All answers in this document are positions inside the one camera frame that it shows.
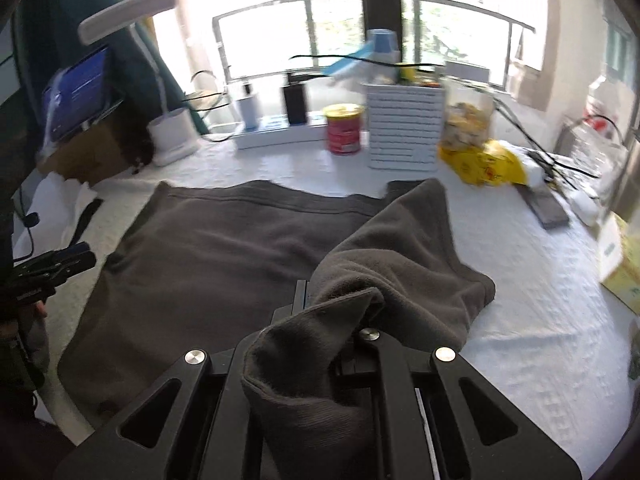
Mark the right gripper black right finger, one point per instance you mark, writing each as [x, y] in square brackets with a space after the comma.
[434, 416]

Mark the dark grey t-shirt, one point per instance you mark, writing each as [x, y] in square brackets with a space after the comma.
[204, 267]

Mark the black microphone foam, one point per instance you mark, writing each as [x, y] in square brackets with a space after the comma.
[31, 220]

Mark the white folded garment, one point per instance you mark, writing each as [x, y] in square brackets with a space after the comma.
[59, 204]

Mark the brown cardboard box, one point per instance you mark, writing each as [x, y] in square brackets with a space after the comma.
[118, 142]

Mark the tablet with dark screen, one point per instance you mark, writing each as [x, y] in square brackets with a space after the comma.
[78, 96]

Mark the white desk lamp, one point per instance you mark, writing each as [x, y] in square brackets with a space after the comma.
[175, 131]

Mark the green stone figurine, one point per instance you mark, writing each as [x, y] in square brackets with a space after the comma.
[634, 352]

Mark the grey notebook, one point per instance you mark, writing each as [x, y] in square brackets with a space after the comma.
[542, 203]

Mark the yellow tissue box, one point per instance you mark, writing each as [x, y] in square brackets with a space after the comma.
[618, 260]

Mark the yellow snack bag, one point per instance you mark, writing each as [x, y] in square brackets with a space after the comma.
[490, 164]

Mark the white charger block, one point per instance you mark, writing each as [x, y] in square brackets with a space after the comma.
[248, 107]

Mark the dark teal curtain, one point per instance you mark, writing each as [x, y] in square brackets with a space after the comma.
[50, 36]

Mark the white perforated plastic basket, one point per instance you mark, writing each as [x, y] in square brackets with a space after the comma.
[404, 124]

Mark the clear jar of snacks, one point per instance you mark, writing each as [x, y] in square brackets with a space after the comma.
[468, 107]

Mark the red can yellow lid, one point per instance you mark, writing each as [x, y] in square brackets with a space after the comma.
[343, 128]

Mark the white power strip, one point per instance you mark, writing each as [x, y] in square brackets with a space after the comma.
[275, 130]

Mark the clear water bottle red label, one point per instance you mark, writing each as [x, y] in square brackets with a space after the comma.
[598, 150]

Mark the black charger block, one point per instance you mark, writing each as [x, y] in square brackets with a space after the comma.
[295, 103]

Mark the blue face mask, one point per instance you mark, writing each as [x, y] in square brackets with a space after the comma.
[376, 60]

